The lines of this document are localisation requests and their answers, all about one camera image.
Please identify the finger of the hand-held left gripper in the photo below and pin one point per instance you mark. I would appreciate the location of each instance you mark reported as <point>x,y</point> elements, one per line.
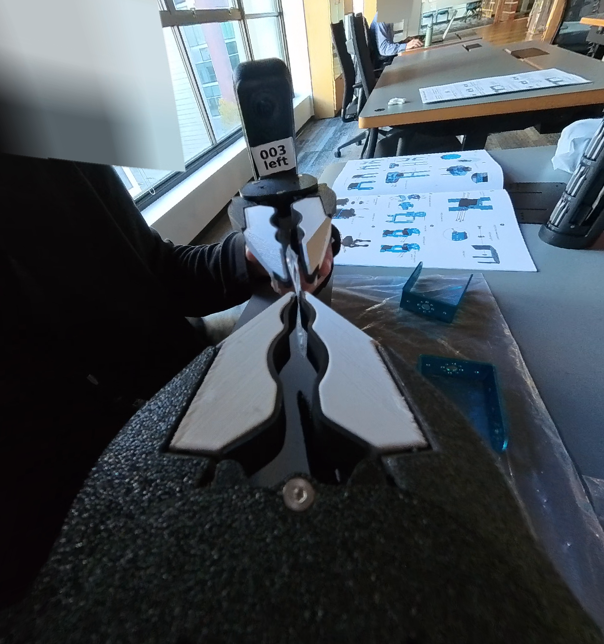
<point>261,231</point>
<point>319,231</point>

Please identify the person's clothed body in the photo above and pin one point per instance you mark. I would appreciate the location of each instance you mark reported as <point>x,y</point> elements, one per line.
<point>55,302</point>

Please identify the black cylindrical bit holder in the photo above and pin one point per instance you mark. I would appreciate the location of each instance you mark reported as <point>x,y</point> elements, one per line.
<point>583,201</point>

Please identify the white printed paper sheet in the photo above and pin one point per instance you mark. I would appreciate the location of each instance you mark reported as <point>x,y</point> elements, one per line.
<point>508,85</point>

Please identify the blue metal U bracket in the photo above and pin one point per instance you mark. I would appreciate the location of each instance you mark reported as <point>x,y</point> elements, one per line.
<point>488,402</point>
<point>427,307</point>

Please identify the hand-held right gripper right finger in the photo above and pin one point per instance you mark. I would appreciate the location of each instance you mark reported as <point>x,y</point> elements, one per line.
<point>367,397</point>

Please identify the person's left hand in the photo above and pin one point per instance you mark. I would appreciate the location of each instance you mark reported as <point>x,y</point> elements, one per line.
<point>281,289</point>

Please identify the black office chair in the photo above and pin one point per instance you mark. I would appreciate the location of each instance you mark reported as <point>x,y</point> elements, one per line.
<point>364,75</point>
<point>344,65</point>

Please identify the white instruction manual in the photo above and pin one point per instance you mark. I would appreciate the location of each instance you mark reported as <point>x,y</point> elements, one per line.
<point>432,251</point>

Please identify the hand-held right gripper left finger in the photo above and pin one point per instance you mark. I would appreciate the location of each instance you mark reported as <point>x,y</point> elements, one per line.
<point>231,397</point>

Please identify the wood-edged table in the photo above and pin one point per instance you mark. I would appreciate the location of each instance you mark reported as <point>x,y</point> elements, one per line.
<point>458,65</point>

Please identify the grey desk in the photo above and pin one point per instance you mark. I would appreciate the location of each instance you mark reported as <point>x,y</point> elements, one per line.
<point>573,327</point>

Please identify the black-framed window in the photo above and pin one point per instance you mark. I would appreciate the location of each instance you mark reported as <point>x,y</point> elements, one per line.
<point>221,75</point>

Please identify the person's left forearm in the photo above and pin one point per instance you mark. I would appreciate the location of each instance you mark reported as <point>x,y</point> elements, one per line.
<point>196,271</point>

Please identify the crumpled white plastic bag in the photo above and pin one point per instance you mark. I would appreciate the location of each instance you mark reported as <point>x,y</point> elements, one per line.
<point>573,146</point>

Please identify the small clear zip bag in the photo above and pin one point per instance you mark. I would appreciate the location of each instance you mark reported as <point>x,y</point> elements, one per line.
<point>298,342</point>

